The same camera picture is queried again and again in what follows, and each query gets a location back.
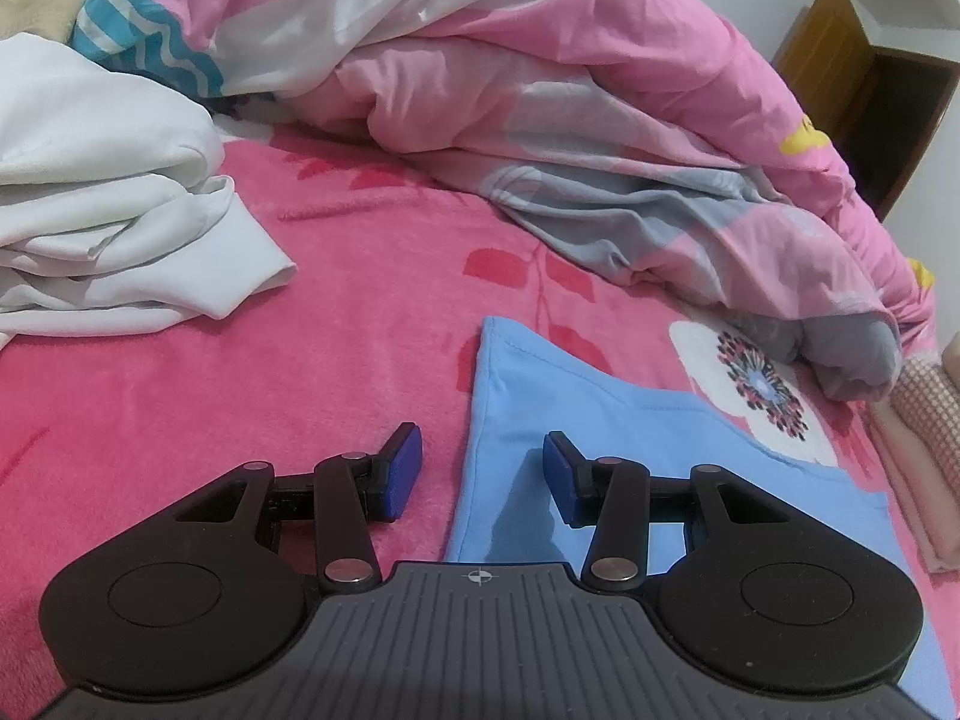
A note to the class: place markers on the pink floral blanket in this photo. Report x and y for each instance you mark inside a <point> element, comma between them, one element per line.
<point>300,352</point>

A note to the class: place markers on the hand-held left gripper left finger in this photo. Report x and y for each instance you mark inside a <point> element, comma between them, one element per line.
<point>405,474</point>

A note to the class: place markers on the pink and grey quilt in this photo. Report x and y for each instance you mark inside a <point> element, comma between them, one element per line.
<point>525,90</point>

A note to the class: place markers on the brown wooden door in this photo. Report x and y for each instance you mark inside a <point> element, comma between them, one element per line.
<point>832,60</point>

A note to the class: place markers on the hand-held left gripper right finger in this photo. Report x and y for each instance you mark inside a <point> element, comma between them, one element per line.
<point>561,480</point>

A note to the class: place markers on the blue t-shirt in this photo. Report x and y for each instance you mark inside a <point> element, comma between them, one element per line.
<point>600,420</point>

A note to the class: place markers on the crumpled white garment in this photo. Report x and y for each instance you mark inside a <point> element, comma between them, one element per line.
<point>112,187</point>

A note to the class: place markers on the folded cream garment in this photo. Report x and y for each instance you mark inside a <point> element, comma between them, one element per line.
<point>952,356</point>

